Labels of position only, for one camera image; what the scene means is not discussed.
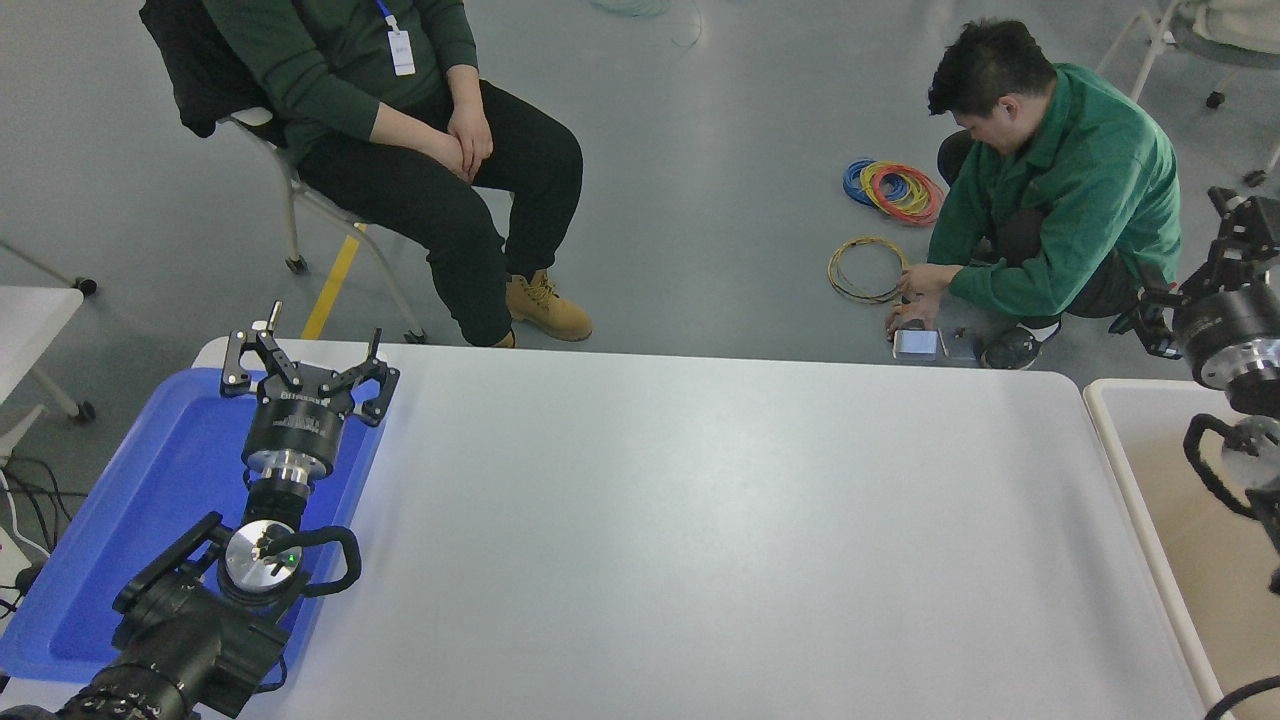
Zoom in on white side table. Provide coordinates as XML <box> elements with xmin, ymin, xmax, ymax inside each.
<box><xmin>0</xmin><ymin>285</ymin><xmax>97</xmax><ymax>461</ymax></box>

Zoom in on large pale bin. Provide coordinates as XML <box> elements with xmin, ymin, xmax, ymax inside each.
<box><xmin>1083</xmin><ymin>378</ymin><xmax>1280</xmax><ymax>720</ymax></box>

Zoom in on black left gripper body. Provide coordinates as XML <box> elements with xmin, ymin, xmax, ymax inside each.
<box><xmin>243</xmin><ymin>367</ymin><xmax>356</xmax><ymax>474</ymax></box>

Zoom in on cream garment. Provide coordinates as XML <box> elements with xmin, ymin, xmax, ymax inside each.
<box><xmin>1180</xmin><ymin>0</ymin><xmax>1280</xmax><ymax>56</ymax></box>

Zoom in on seated person's right hand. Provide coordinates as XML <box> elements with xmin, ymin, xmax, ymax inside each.
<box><xmin>423</xmin><ymin>128</ymin><xmax>471</xmax><ymax>183</ymax></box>

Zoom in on white power strip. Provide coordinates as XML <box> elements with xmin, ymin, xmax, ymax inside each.
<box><xmin>0</xmin><ymin>525</ymin><xmax>36</xmax><ymax>603</ymax></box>

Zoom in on seated person's left hand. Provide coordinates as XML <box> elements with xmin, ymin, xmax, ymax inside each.
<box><xmin>446</xmin><ymin>97</ymin><xmax>496</xmax><ymax>186</ymax></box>

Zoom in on blue plastic tray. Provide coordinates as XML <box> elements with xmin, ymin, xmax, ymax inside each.
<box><xmin>0</xmin><ymin>367</ymin><xmax>393</xmax><ymax>687</ymax></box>

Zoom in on crouching person's hand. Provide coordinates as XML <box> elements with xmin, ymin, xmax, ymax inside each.
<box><xmin>896</xmin><ymin>263</ymin><xmax>965</xmax><ymax>302</ymax></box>
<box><xmin>885</xmin><ymin>300</ymin><xmax>941</xmax><ymax>342</ymax></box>

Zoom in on white floor cable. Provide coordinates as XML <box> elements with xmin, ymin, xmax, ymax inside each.
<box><xmin>0</xmin><ymin>468</ymin><xmax>51</xmax><ymax>563</ymax></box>

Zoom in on seated person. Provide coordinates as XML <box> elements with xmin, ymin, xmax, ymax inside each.
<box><xmin>200</xmin><ymin>0</ymin><xmax>594</xmax><ymax>349</ymax></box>

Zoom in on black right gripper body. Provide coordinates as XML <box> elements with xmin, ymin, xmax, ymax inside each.
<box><xmin>1172</xmin><ymin>283</ymin><xmax>1280</xmax><ymax>387</ymax></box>

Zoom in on black jacket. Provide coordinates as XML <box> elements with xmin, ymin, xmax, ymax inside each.
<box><xmin>139</xmin><ymin>0</ymin><xmax>283</xmax><ymax>140</ymax></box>

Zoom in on yellow and black cable coil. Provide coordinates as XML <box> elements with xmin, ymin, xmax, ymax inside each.
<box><xmin>828</xmin><ymin>237</ymin><xmax>911</xmax><ymax>305</ymax></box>

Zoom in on black floor cables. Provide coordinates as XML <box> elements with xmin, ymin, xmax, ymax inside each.
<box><xmin>0</xmin><ymin>455</ymin><xmax>89</xmax><ymax>621</ymax></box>

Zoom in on crouching person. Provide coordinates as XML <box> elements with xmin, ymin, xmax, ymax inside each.
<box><xmin>885</xmin><ymin>18</ymin><xmax>1183</xmax><ymax>372</ymax></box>

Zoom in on white rolling chair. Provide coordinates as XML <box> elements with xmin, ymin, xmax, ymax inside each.
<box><xmin>1097</xmin><ymin>0</ymin><xmax>1280</xmax><ymax>188</ymax></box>

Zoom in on blue cable coil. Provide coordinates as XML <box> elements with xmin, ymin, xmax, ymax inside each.
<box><xmin>843</xmin><ymin>158</ymin><xmax>911</xmax><ymax>209</ymax></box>

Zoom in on grey leg with caster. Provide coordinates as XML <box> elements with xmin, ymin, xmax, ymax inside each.
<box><xmin>0</xmin><ymin>235</ymin><xmax>99</xmax><ymax>296</ymax></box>

